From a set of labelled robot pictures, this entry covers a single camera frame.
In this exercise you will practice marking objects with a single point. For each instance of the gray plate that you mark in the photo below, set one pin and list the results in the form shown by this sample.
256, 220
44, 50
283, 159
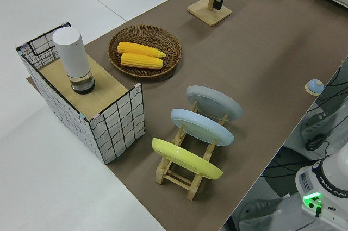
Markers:
214, 100

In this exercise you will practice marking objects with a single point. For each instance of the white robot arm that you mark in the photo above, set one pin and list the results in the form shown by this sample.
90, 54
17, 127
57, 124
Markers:
329, 182

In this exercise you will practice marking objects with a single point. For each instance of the light blue plate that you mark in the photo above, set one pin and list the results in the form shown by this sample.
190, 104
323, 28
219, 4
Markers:
201, 127

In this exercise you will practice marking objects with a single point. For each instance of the yellow plate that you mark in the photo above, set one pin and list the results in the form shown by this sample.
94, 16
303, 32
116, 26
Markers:
185, 157

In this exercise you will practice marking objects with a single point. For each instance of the wooden plate rack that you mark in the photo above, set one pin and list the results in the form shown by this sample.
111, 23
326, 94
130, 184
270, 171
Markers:
175, 178

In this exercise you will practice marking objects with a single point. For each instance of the brown table mat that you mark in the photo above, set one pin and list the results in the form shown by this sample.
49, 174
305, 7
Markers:
244, 65

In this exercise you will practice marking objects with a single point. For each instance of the brown wicker basket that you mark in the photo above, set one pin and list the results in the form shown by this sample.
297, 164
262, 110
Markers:
141, 35

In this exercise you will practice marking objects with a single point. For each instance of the yellow corn cob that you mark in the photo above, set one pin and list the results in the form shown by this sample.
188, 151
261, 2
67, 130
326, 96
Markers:
141, 61
138, 48

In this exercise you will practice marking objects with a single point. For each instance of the blue call bell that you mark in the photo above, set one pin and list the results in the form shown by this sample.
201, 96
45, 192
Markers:
314, 86

